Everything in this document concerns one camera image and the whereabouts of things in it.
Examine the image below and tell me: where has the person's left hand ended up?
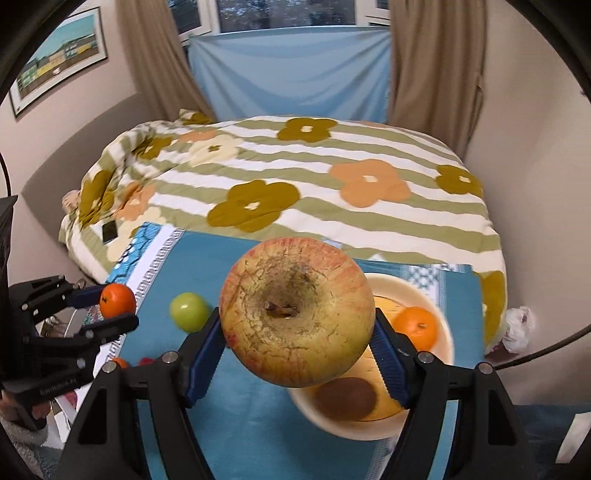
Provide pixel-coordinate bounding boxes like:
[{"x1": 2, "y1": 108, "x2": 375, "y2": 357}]
[{"x1": 0, "y1": 390, "x2": 52, "y2": 433}]

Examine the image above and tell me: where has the framed wall picture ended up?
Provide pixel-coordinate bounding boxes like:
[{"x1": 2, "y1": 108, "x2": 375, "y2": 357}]
[{"x1": 9, "y1": 6, "x2": 108, "y2": 119}]

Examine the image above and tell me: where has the beige curtain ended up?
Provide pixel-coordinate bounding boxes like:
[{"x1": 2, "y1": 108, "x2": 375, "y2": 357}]
[
  {"x1": 387, "y1": 0, "x2": 487, "y2": 158},
  {"x1": 115, "y1": 0, "x2": 216, "y2": 122}
]

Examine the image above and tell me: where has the green jujube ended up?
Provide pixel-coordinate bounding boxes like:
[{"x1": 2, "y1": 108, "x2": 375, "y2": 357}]
[{"x1": 169, "y1": 292, "x2": 211, "y2": 333}]

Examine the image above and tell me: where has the teal patterned tablecloth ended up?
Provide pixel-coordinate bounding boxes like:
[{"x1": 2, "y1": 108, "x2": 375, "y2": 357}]
[{"x1": 55, "y1": 222, "x2": 485, "y2": 480}]

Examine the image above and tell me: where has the window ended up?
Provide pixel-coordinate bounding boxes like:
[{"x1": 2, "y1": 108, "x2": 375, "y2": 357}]
[{"x1": 167, "y1": 0, "x2": 394, "y2": 45}]

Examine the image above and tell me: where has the black curved cable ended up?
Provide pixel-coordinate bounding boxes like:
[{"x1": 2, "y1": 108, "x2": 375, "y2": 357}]
[{"x1": 485, "y1": 318, "x2": 591, "y2": 372}]

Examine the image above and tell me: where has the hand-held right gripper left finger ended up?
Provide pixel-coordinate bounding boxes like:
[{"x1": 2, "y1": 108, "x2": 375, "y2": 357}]
[{"x1": 60, "y1": 307, "x2": 227, "y2": 480}]

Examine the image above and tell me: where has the brown kiwi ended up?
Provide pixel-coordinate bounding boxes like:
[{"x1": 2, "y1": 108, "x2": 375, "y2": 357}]
[{"x1": 314, "y1": 377, "x2": 378, "y2": 422}]

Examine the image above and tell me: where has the large orange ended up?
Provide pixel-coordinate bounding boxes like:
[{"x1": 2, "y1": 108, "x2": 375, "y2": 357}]
[{"x1": 392, "y1": 306, "x2": 438, "y2": 352}]

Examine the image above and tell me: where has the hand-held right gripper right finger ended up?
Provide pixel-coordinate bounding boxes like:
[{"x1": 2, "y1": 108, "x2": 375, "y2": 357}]
[{"x1": 372, "y1": 307, "x2": 539, "y2": 480}]

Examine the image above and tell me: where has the grey bed headboard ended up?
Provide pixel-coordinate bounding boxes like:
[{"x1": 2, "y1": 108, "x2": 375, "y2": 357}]
[{"x1": 21, "y1": 91, "x2": 155, "y2": 278}]

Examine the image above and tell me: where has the large yellow red apple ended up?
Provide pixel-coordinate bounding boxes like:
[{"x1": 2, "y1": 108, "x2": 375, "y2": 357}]
[{"x1": 219, "y1": 236, "x2": 376, "y2": 388}]

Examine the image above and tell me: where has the striped floral blanket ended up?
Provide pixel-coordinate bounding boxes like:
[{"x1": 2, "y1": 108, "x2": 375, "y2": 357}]
[{"x1": 59, "y1": 109, "x2": 509, "y2": 354}]

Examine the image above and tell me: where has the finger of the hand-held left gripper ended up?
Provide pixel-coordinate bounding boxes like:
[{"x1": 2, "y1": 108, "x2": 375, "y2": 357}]
[
  {"x1": 23, "y1": 313, "x2": 140, "y2": 356},
  {"x1": 9, "y1": 275, "x2": 106, "y2": 320}
]

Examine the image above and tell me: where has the light blue hanging cloth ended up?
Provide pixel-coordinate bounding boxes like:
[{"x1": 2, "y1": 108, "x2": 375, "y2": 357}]
[{"x1": 187, "y1": 26, "x2": 394, "y2": 125}]

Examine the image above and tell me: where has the cream bowl with cartoon print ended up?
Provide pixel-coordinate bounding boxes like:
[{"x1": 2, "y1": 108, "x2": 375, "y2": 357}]
[{"x1": 288, "y1": 272, "x2": 455, "y2": 441}]

